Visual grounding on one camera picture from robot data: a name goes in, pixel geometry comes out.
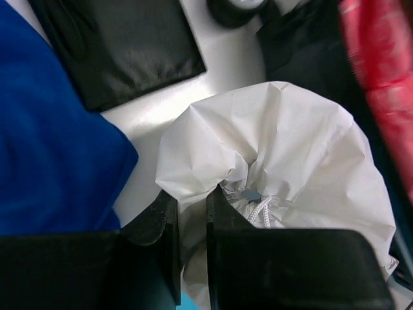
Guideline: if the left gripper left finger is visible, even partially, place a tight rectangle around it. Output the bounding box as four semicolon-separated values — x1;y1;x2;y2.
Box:
1;192;181;309

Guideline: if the black folded pouch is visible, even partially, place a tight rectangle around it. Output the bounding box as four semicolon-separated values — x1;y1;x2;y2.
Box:
30;0;207;112

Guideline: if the open grey lined suitcase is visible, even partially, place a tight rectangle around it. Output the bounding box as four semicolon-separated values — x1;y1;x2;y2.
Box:
257;1;412;291

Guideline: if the royal blue cloth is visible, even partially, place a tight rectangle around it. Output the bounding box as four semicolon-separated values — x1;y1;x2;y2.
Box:
1;1;138;236

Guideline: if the pink patterned garment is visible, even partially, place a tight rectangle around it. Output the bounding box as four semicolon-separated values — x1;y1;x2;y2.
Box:
338;0;412;197

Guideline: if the black tape roll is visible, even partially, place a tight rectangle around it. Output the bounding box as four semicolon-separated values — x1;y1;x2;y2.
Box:
206;0;281;28

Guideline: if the light blue t-shirt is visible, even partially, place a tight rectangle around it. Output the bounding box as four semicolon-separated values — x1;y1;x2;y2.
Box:
177;289;211;310

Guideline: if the white drawstring bag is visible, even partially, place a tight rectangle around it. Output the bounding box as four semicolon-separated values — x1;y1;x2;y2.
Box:
156;81;398;309

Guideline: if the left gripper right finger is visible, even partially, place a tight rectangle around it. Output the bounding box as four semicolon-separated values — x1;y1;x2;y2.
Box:
206;188;395;309

